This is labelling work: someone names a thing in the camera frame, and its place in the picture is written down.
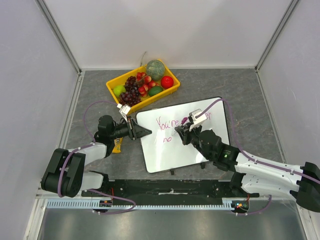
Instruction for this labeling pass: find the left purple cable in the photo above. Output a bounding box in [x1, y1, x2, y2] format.
[57, 100, 137, 216]

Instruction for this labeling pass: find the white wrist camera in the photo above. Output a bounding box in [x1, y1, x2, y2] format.
[117, 103, 131, 121]
[189, 109, 207, 132]

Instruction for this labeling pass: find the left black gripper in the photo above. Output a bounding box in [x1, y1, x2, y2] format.
[110, 116, 152, 141]

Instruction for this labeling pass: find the aluminium frame post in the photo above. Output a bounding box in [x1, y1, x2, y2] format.
[35, 0, 82, 75]
[254, 0, 301, 72]

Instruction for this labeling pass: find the green netted melon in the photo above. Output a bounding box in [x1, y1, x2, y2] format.
[146, 59, 165, 81]

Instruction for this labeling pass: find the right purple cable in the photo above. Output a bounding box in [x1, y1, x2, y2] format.
[197, 97, 320, 216]

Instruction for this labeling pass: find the left aluminium frame post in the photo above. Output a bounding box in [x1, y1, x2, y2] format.
[35, 0, 82, 75]

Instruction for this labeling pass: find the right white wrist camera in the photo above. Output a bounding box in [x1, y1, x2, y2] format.
[189, 109, 207, 132]

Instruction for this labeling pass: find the red peach slices cluster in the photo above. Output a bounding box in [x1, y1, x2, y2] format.
[135, 72, 160, 98]

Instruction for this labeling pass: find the yellow candy packet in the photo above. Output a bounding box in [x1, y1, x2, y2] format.
[112, 137, 123, 154]

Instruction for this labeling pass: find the green lime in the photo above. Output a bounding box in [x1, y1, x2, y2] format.
[112, 85, 126, 98]

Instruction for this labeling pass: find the red apple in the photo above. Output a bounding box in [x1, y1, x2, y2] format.
[160, 75, 174, 89]

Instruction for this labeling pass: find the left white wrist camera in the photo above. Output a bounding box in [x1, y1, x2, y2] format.
[117, 103, 131, 121]

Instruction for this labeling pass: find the white slotted cable duct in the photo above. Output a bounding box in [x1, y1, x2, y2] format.
[46, 197, 237, 210]

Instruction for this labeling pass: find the yellow plastic tray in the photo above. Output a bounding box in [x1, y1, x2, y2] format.
[106, 59, 180, 114]

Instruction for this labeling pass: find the white marker with pink cap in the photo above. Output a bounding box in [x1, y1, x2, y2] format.
[172, 117, 188, 136]

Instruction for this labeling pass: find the right aluminium frame post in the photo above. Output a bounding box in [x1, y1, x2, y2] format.
[254, 0, 301, 72]

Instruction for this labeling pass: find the purple cable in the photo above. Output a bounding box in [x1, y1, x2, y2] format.
[197, 97, 320, 216]
[57, 100, 137, 216]

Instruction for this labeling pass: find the green avocado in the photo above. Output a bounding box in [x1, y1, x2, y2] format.
[148, 86, 163, 97]

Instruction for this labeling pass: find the white whiteboard black frame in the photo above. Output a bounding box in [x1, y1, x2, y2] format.
[136, 97, 219, 173]

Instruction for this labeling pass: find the dark purple grape bunch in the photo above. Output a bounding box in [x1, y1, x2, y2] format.
[119, 76, 141, 107]

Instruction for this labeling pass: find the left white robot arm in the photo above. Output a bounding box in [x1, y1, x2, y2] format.
[40, 115, 152, 198]

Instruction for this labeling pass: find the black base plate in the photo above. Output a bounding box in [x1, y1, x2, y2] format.
[98, 179, 249, 206]

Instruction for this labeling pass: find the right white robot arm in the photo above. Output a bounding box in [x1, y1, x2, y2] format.
[175, 123, 320, 213]

